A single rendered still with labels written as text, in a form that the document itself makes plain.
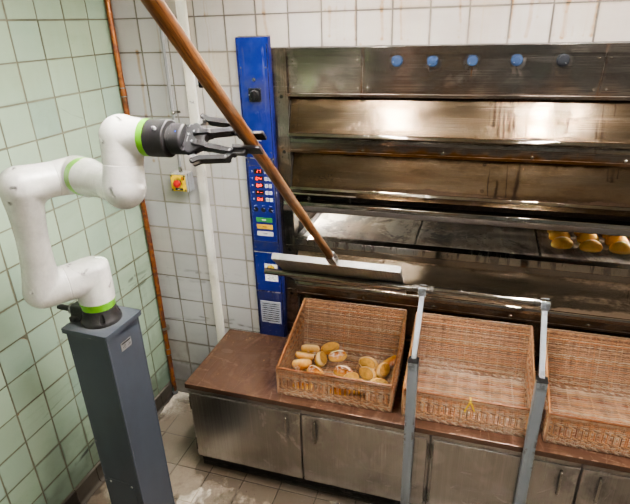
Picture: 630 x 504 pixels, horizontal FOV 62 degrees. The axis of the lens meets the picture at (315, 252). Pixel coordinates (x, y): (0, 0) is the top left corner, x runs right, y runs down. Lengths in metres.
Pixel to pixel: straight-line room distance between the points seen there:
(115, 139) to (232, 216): 1.51
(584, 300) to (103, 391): 2.10
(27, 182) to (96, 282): 0.45
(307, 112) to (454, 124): 0.67
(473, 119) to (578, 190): 0.53
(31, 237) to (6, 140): 0.65
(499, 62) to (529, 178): 0.50
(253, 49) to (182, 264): 1.28
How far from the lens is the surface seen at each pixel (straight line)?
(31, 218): 1.81
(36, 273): 1.93
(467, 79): 2.37
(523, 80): 2.37
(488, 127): 2.37
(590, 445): 2.51
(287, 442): 2.71
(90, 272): 1.99
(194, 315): 3.22
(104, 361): 2.11
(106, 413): 2.29
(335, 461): 2.69
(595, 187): 2.48
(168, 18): 0.94
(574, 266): 2.60
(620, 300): 2.71
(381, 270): 2.11
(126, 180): 1.38
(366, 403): 2.48
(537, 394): 2.20
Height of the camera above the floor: 2.21
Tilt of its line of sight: 24 degrees down
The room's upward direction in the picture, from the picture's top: 2 degrees counter-clockwise
